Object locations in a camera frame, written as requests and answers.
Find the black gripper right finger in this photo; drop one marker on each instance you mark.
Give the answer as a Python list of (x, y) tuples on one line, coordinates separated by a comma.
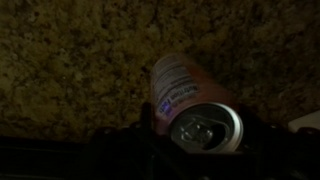
[(255, 121)]

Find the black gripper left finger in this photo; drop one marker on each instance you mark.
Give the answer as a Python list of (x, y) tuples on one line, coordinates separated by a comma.
[(147, 116)]

